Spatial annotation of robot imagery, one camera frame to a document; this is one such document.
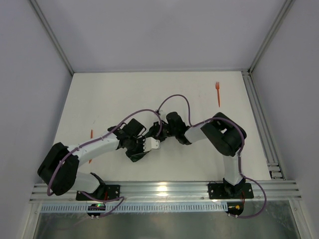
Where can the aluminium frame post right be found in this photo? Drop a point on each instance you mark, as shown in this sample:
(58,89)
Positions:
(271,33)

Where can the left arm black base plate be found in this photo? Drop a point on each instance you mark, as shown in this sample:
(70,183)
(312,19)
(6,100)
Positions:
(105,192)

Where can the left black controller board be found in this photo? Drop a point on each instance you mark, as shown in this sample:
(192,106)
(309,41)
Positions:
(96,210)

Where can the orange plastic fork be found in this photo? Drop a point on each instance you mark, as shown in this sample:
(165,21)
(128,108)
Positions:
(217,86)

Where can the right black controller board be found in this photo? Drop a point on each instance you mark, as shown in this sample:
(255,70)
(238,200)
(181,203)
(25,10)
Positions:
(234,209)

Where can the aluminium frame post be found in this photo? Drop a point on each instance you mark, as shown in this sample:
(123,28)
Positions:
(271,33)
(51,35)

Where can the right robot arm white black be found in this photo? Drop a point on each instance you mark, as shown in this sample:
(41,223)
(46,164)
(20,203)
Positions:
(226,136)

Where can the green cloth napkin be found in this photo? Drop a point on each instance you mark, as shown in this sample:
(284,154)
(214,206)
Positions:
(137,153)

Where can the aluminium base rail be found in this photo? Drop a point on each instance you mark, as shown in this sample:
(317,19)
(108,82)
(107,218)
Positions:
(174,191)

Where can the aluminium frame rail right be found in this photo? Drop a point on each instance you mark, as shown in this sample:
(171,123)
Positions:
(267,142)

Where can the slotted grey cable duct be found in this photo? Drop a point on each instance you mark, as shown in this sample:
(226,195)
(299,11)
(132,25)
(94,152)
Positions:
(166,207)

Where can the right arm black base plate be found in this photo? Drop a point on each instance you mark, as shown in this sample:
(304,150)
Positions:
(223,191)

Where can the black controller board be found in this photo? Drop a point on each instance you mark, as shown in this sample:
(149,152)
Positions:
(96,210)
(234,209)

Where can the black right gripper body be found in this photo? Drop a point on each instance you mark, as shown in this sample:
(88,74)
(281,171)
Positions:
(154,129)

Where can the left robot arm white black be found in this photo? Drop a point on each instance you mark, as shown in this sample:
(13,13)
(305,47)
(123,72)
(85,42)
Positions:
(59,169)

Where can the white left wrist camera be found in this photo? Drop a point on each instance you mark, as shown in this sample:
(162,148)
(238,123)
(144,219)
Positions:
(151,144)

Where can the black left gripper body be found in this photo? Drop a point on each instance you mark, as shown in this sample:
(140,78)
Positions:
(133,153)

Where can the aluminium frame post left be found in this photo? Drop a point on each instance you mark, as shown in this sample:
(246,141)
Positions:
(51,35)

